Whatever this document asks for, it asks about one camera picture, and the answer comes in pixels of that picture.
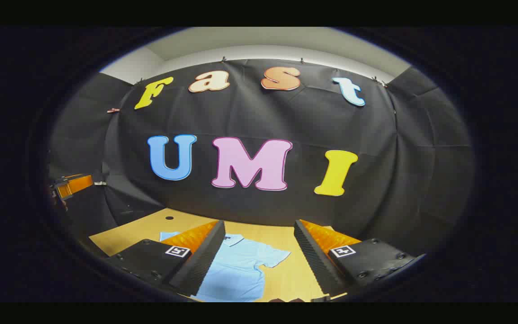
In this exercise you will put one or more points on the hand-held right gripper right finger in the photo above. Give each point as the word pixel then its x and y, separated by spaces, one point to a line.
pixel 315 258

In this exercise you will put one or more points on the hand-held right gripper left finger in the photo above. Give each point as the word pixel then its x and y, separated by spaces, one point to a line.
pixel 205 261

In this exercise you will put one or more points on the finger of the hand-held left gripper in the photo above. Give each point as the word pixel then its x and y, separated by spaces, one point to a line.
pixel 79 184

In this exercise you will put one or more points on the light blue T-shirt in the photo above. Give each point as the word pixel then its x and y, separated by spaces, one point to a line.
pixel 241 265

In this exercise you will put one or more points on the black backdrop cloth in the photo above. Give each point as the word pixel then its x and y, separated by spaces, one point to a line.
pixel 286 117

